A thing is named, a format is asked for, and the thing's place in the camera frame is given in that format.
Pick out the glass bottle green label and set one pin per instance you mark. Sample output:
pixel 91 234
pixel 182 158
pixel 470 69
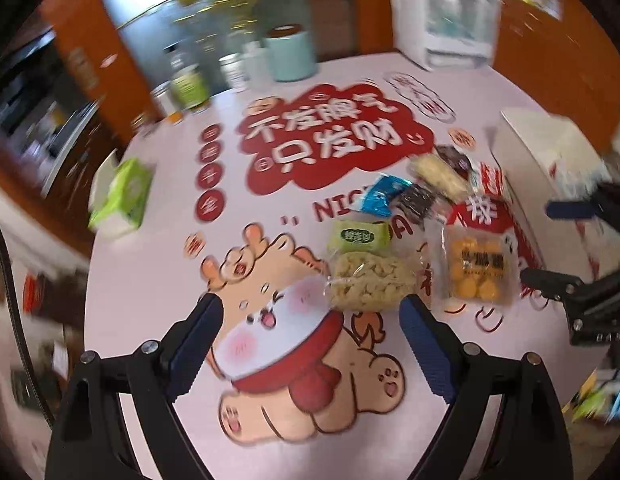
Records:
pixel 189 85

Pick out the red white cookie packet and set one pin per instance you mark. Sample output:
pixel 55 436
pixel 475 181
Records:
pixel 490 180

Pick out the small glass jar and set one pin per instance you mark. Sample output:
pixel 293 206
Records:
pixel 142 124

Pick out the white plastic bin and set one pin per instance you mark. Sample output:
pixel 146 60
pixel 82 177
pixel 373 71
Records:
pixel 540 145

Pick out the white pill bottle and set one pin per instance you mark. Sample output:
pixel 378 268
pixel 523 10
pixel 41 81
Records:
pixel 233 75

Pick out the green tissue box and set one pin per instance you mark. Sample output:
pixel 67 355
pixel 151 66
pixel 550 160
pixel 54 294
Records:
pixel 124 195

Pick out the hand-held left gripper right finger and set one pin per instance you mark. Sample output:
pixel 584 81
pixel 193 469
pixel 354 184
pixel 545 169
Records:
pixel 427 352

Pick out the green snack packet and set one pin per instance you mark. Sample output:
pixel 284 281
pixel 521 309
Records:
pixel 360 237

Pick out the clear bag of pale candies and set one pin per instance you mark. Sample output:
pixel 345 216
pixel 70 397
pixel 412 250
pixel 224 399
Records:
pixel 372 280

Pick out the clear orange pastry packet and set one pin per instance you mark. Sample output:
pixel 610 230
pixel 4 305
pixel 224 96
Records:
pixel 475 270

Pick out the metal can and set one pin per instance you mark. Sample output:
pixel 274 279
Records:
pixel 167 105

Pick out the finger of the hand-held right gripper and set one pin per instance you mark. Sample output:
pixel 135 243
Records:
pixel 580 208
pixel 555 281

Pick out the wooden cabinet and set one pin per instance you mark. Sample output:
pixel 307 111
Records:
pixel 555 50

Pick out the blue foil packet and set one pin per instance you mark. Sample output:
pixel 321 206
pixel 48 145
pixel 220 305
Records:
pixel 385 195

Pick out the teal canister brown lid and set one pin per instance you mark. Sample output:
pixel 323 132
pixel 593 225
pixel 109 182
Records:
pixel 291 57

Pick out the glass sliding door gold ornament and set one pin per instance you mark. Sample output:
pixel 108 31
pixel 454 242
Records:
pixel 315 0

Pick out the clear pale rice cracker packet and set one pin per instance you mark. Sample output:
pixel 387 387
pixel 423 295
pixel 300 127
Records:
pixel 440 175

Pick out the translucent squeeze bottle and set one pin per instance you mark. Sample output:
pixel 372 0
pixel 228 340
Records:
pixel 256 67

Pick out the pink printed tablecloth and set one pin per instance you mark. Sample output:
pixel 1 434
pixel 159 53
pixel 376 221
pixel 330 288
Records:
pixel 154 260

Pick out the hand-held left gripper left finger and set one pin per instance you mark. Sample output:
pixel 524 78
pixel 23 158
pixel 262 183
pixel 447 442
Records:
pixel 194 352

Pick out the dark mixed nut packet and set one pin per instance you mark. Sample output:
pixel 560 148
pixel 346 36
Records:
pixel 415 203

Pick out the white sterilizer appliance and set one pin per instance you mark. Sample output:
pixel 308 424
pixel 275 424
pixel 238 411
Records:
pixel 442 20

